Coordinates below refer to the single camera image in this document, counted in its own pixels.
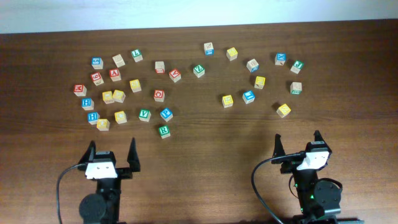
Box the blue P block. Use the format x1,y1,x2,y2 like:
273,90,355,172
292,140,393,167
160,108,173,122

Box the top yellow block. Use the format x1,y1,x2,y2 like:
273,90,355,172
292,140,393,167
226,47,238,61

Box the lower blue H block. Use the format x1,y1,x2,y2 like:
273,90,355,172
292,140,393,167
87,112,100,125

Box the yellow O block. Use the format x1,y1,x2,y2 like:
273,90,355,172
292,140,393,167
102,91,114,104

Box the green V block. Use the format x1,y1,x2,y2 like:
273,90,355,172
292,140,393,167
139,109,151,122

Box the yellow s block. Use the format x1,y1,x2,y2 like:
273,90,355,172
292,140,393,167
129,79,142,93
277,104,291,118

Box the yellow C block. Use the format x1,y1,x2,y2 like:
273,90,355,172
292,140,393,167
114,111,127,124

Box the wooden block blue side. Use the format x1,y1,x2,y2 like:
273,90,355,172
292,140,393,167
246,59,259,73

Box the red M block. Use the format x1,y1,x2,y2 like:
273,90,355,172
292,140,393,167
73,84,87,96

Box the yellow Q block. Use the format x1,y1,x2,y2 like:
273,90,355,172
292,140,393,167
96,119,110,131

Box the wooden block blue edge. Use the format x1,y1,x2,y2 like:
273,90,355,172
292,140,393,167
203,42,214,55

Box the tilted red A block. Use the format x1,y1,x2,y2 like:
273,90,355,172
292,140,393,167
169,68,182,83

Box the blue h block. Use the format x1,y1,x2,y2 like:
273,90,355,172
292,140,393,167
87,112,100,125
81,98,95,111

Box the green R block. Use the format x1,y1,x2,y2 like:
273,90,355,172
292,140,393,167
159,125,171,139

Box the green L block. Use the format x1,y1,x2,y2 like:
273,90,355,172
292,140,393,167
131,49,143,62

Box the blue G block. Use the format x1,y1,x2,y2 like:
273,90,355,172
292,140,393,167
91,57,104,70

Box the yellow block right middle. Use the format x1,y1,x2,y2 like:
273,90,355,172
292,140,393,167
254,76,266,89

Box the red O block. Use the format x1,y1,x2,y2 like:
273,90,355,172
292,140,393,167
154,90,165,102

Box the upper blue H block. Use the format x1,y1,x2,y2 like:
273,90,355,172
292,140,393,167
81,98,95,111

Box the wooden block red edge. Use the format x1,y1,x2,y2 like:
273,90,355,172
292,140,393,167
155,61,165,73

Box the red 9 block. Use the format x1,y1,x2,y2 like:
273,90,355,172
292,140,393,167
90,72,104,86

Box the green Z block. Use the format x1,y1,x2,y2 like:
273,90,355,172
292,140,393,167
193,65,205,78

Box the blue X block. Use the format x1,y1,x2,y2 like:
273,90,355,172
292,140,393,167
274,52,287,66

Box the blue E block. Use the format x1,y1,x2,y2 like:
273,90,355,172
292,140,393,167
243,90,256,104

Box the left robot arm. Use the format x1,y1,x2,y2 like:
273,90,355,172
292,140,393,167
78,139,141,224

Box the wooden block green edge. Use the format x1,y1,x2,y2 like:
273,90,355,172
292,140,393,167
290,82,302,95

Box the green J block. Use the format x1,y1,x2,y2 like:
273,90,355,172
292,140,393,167
290,60,304,74

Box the plain wooden block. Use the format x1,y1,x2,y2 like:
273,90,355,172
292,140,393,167
113,54,126,68

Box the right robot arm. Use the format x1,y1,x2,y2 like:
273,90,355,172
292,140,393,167
272,130,343,223

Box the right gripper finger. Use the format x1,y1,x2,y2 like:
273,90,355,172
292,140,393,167
272,134,285,157
313,130,324,141

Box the yellow E block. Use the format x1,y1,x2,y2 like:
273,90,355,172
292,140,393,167
222,95,234,108

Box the yellow G block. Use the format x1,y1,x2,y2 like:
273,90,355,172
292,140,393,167
113,90,126,103

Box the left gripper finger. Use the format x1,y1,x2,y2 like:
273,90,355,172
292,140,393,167
78,141,96,164
127,138,141,172

